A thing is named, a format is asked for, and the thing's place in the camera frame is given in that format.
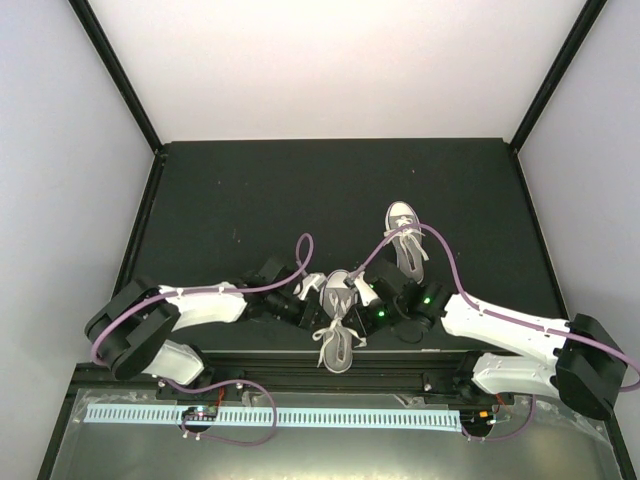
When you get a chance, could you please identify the grey sneaker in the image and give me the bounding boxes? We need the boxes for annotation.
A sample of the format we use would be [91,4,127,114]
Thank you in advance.
[384,201,429,283]
[312,270,367,374]

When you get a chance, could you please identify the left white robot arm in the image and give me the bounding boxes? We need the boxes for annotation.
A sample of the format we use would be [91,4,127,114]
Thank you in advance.
[84,258,327,399]

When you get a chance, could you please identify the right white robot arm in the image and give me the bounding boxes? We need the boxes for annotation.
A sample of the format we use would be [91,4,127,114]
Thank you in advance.
[344,260,627,420]

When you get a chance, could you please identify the right small circuit board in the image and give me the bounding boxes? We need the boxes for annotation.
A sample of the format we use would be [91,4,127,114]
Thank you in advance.
[471,410,495,423]

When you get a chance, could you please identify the small circuit board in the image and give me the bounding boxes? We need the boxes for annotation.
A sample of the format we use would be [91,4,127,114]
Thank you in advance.
[181,406,218,421]
[471,410,495,423]

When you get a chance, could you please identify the left small circuit board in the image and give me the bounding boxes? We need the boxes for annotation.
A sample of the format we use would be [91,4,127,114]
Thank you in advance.
[181,406,218,421]

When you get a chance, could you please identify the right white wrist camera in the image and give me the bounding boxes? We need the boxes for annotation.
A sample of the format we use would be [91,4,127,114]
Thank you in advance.
[344,271,381,307]

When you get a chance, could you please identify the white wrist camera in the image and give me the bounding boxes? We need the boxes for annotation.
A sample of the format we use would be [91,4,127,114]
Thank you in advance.
[344,271,381,307]
[293,273,327,301]

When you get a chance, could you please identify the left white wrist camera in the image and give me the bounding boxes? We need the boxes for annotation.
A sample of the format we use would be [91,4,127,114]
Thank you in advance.
[293,273,327,301]

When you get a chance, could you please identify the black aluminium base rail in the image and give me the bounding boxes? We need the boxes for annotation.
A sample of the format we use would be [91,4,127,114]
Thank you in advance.
[154,349,516,404]

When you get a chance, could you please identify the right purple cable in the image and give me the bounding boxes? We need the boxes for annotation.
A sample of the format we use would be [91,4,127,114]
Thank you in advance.
[344,223,640,444]

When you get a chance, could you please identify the white slotted cable duct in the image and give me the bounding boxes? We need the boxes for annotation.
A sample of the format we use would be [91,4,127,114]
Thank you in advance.
[83,404,462,433]

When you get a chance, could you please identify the right black frame post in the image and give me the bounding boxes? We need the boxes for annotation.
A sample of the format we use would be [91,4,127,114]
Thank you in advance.
[510,0,608,153]

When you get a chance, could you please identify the black frame post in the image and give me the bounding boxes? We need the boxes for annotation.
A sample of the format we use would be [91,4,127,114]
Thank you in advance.
[510,0,608,153]
[68,0,163,154]

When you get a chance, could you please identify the left black frame post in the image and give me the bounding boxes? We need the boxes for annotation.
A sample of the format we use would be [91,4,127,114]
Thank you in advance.
[68,0,163,154]

